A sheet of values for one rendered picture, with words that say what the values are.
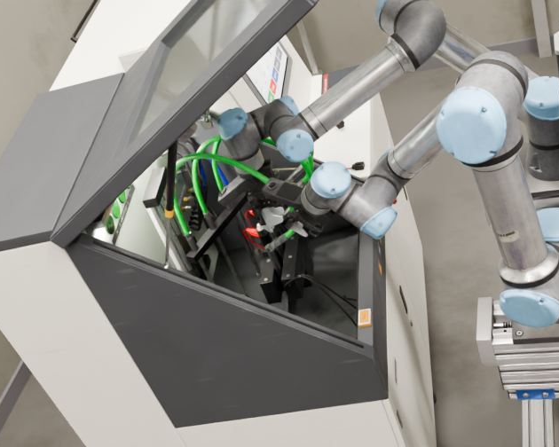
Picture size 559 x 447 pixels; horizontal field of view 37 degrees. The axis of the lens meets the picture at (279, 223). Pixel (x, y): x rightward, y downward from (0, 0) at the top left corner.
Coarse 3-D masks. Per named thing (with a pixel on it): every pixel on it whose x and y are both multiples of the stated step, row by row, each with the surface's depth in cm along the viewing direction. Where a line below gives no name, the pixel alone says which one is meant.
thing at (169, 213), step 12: (168, 156) 172; (168, 168) 173; (168, 180) 176; (168, 192) 178; (168, 204) 180; (168, 216) 182; (168, 228) 185; (168, 240) 188; (168, 252) 190; (168, 264) 193
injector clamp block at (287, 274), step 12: (288, 216) 250; (276, 228) 248; (288, 240) 242; (300, 240) 243; (276, 252) 239; (288, 252) 238; (300, 252) 240; (264, 264) 237; (288, 264) 233; (300, 264) 238; (312, 264) 252; (264, 276) 233; (276, 276) 235; (288, 276) 229; (312, 276) 249; (264, 288) 232; (276, 288) 232; (288, 288) 231; (300, 288) 232; (276, 300) 234
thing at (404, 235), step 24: (168, 0) 256; (144, 24) 247; (168, 24) 241; (144, 48) 234; (288, 48) 301; (240, 96) 246; (384, 120) 316; (384, 144) 302; (408, 216) 330; (408, 240) 314; (408, 264) 301; (408, 288) 288
